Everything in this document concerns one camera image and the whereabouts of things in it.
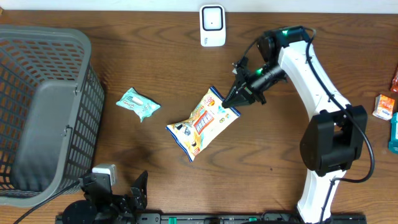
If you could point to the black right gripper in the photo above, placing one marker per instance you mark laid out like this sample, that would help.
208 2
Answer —
241 95

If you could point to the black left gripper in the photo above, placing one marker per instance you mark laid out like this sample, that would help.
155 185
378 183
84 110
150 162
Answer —
139 201

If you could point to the light green tissue pack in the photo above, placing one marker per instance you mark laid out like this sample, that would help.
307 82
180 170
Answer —
137 103

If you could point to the small orange snack box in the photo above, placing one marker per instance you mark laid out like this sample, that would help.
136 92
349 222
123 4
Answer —
383 107

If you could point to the red chocolate bar wrapper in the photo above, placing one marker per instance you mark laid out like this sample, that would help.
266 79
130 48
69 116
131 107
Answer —
394 84

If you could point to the teal mouthwash bottle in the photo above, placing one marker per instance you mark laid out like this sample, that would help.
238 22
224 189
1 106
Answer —
393 143

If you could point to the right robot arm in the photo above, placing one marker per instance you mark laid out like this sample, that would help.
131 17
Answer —
335 134

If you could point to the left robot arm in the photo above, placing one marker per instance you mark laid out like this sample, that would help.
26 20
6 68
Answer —
84 212

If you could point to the white barcode scanner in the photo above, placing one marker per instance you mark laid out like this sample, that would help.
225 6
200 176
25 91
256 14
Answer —
212 25

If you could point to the grey plastic shopping basket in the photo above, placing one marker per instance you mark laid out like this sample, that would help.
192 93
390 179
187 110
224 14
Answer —
51 108

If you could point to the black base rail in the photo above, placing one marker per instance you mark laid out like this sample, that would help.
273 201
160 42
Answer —
268 217

